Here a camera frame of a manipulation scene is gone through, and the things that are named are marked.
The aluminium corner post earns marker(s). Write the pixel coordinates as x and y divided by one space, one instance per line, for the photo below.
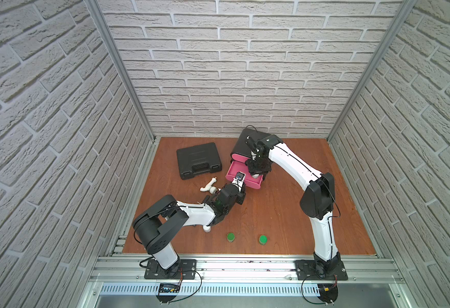
401 16
106 35

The black plastic tool case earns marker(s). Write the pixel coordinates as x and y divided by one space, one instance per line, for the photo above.
197 160

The right electronics board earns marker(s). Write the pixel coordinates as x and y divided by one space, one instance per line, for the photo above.
328 294

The green paint bottle left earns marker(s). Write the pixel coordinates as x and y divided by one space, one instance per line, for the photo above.
231 237

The pink top drawer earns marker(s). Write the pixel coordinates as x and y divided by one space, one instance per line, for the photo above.
240 158

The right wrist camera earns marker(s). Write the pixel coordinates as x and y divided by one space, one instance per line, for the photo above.
255 146

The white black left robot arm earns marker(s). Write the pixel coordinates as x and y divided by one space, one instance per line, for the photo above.
159 224

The aluminium corner post right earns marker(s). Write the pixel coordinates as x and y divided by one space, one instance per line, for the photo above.
401 16

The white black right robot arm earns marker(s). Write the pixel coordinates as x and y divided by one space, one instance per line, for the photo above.
317 200

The green paint bottle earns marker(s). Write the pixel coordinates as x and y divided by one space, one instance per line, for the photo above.
231 237
262 239

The aluminium corner post left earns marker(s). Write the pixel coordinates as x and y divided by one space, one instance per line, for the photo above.
106 35

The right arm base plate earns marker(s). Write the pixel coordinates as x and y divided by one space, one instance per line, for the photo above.
320 271

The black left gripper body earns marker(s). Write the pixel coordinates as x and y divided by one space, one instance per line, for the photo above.
236 187

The electronics board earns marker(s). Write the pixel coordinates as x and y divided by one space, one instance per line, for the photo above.
328 294
167 292

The green paint bottle right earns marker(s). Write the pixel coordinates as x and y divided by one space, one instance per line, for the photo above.
262 239

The aluminium left floor rail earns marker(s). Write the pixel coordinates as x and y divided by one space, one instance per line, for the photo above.
123 227

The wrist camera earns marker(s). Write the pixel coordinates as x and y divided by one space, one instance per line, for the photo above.
255 146
238 180

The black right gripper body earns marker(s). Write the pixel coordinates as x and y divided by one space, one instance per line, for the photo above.
259 167

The pink drawer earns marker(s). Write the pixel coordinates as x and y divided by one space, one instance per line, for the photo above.
249 180
240 158

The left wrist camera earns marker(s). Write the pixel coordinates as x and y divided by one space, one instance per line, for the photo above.
238 180

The aluminium front rail frame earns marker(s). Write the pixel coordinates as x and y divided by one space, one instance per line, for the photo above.
242 275

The black drawer cabinet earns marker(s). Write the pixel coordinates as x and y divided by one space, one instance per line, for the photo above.
241 147

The white pipe fitting brass thread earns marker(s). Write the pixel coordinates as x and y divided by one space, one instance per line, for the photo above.
210 186

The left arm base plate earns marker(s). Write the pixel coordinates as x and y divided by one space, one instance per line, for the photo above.
184 269

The left electronics board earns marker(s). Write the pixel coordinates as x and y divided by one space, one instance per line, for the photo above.
167 292

